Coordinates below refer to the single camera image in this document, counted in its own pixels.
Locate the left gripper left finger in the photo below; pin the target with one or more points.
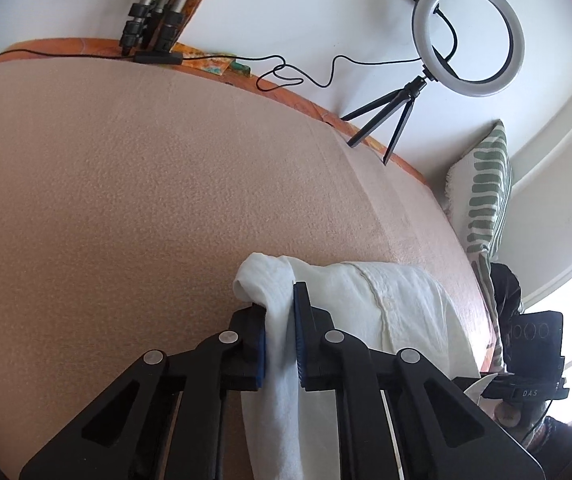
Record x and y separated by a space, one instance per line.
247 364

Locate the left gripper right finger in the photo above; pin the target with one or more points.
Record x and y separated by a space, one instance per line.
317 369

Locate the green white patterned pillow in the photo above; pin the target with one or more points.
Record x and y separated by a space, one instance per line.
477 192

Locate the black mini tripod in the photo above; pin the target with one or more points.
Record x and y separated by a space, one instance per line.
401 99

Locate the folded silver tripod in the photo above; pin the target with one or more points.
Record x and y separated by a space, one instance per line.
158 15

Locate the white ring light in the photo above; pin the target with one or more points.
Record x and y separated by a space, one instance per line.
473 47

